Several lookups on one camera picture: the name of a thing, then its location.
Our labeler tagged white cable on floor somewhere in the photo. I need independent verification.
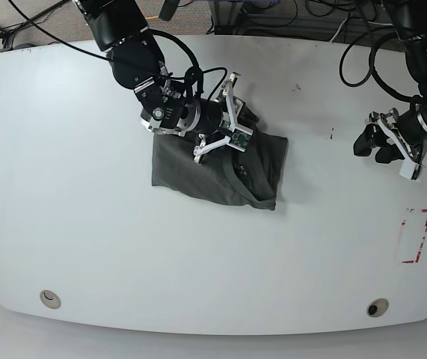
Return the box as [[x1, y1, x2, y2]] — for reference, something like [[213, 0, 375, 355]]
[[328, 16, 393, 43]]

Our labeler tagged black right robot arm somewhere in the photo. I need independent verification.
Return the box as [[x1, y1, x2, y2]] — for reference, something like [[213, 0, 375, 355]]
[[76, 1, 254, 162]]

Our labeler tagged red tape rectangle marking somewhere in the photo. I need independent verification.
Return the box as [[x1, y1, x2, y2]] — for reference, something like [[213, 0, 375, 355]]
[[396, 209, 427, 264]]

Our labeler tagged left table cable grommet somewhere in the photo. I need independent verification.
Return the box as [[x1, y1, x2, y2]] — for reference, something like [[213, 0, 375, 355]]
[[40, 290, 61, 310]]

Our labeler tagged aluminium frame leg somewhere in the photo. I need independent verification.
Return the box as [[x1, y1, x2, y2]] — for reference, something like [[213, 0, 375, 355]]
[[207, 0, 245, 35]]

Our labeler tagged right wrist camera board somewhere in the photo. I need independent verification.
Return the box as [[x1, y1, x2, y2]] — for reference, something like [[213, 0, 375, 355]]
[[227, 129, 253, 152]]

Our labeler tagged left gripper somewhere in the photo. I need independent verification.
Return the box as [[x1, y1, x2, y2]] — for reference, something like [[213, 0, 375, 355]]
[[353, 107, 427, 165]]

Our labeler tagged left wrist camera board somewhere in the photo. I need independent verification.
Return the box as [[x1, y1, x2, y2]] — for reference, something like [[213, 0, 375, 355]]
[[399, 159, 425, 182]]

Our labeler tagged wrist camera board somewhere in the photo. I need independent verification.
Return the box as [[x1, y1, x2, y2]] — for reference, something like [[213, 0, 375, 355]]
[[227, 129, 253, 152], [399, 159, 425, 182]]

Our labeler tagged right table cable grommet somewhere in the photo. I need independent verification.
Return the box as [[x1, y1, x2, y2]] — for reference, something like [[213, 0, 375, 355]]
[[366, 298, 389, 318]]

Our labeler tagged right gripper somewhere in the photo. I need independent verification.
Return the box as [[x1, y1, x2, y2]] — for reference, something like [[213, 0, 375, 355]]
[[193, 73, 259, 164]]

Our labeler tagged table cable grommet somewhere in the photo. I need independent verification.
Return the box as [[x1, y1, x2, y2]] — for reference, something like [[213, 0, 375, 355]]
[[40, 290, 61, 310], [366, 298, 389, 318]]

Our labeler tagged black cylinder object on floor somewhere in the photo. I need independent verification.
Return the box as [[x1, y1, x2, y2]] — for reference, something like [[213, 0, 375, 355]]
[[159, 0, 180, 22]]

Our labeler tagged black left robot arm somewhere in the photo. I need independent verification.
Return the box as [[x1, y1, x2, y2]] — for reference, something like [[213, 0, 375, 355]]
[[353, 1, 427, 165]]

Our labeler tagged dark grey T-shirt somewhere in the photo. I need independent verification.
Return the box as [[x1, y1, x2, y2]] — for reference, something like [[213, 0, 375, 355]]
[[151, 120, 289, 211]]

